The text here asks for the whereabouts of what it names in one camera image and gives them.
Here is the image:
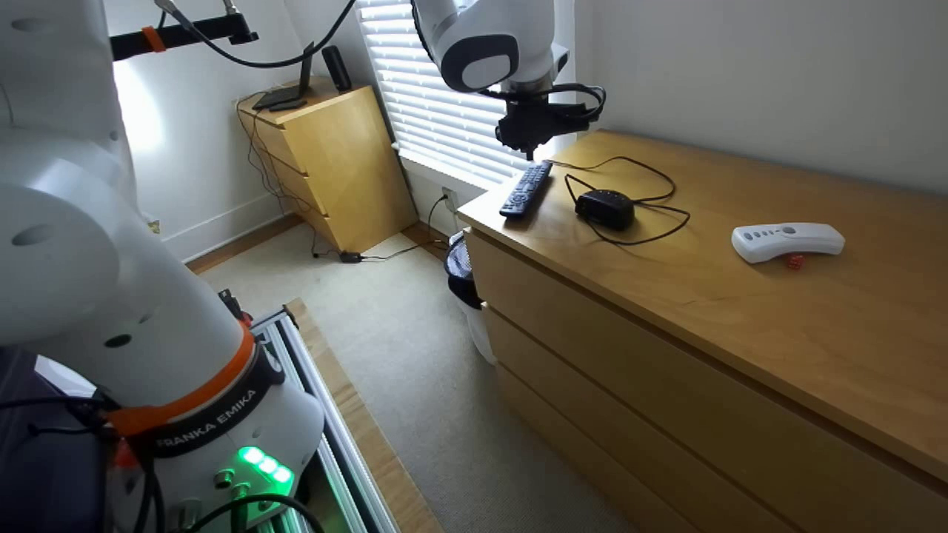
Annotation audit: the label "black cylinder speaker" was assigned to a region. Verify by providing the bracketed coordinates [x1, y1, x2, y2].
[320, 41, 357, 99]

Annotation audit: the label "trash can with black liner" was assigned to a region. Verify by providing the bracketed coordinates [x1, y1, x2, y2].
[442, 228, 498, 369]

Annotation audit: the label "black stand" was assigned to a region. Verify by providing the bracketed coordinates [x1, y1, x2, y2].
[248, 41, 322, 117]

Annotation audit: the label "dark grey object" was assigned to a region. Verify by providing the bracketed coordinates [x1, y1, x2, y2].
[0, 343, 111, 533]

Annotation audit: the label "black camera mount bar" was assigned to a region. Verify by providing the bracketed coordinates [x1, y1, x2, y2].
[106, 10, 263, 62]

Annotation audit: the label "black power adapter box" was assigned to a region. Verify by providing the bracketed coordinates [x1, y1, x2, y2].
[572, 188, 637, 234]

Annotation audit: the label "black floor cable with plug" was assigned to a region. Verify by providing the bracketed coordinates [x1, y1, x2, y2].
[307, 234, 423, 268]

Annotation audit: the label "white remote control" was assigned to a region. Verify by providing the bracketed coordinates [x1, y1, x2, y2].
[728, 219, 849, 268]

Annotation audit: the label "thin black adapter cable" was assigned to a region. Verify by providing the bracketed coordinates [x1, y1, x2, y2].
[546, 152, 692, 249]

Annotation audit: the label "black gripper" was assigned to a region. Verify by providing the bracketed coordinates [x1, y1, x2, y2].
[491, 86, 597, 164]

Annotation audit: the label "black remote control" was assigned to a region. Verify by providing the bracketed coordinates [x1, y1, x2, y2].
[494, 160, 557, 222]

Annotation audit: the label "light wooden dresser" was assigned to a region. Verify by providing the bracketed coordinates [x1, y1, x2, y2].
[455, 127, 948, 533]

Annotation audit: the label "small wooden cabinet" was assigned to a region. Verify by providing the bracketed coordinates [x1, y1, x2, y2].
[234, 81, 420, 257]

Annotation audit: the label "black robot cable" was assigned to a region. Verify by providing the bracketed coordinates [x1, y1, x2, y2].
[151, 0, 362, 74]

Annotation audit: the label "white window blinds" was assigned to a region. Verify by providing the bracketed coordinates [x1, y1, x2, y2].
[353, 0, 541, 192]

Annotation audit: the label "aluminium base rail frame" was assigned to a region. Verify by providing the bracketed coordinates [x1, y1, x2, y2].
[217, 287, 403, 533]

